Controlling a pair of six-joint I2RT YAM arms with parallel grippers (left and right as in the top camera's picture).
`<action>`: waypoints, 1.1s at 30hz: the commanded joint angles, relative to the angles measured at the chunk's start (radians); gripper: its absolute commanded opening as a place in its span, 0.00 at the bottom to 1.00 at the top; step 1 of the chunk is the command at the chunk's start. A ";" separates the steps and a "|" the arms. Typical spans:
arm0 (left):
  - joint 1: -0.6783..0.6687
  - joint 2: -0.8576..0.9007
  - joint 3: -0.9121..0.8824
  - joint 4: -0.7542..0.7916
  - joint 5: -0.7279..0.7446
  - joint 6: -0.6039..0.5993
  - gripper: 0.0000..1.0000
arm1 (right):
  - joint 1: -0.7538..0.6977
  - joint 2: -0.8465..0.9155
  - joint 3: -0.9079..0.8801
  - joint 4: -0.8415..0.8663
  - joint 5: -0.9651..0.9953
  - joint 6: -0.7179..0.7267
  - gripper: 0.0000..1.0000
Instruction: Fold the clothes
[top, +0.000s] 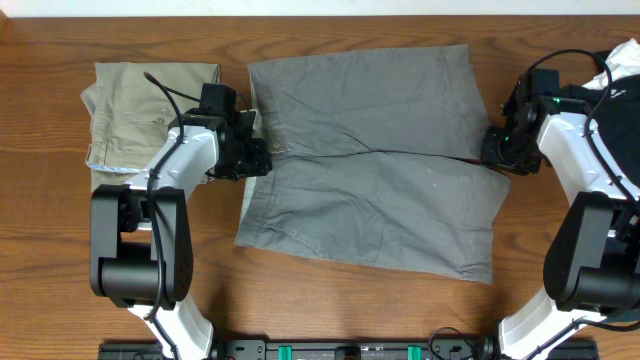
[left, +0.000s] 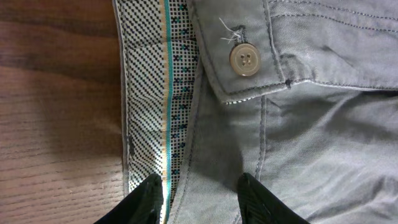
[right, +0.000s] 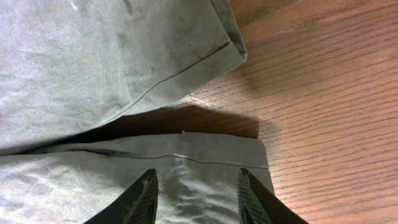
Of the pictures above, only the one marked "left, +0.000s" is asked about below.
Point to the grey shorts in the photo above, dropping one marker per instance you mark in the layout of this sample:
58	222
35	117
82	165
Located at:
302	95

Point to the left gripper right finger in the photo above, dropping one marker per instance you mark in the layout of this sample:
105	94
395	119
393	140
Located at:
258	205

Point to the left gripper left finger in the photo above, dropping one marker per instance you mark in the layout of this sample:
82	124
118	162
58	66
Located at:
142	206

